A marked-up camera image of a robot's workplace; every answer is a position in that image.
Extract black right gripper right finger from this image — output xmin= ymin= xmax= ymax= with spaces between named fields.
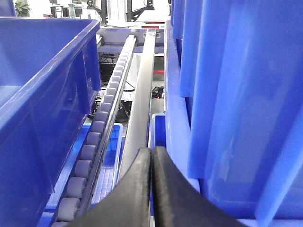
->
xmin=152 ymin=146 xmax=244 ymax=227

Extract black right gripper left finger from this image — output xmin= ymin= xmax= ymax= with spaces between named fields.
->
xmin=68 ymin=148 xmax=152 ymax=227

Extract blue bin lower shelf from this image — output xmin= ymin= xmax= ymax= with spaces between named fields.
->
xmin=37 ymin=123 xmax=123 ymax=227

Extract blue bin on right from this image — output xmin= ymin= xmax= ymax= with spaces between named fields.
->
xmin=166 ymin=0 xmax=303 ymax=227

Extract blue target bin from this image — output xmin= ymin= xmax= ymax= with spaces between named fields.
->
xmin=0 ymin=17 xmax=101 ymax=227

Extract gray roller conveyor rail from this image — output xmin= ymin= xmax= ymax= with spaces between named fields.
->
xmin=52 ymin=35 xmax=136 ymax=227

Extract steel divider rail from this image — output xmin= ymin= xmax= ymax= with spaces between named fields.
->
xmin=117 ymin=29 xmax=156 ymax=181

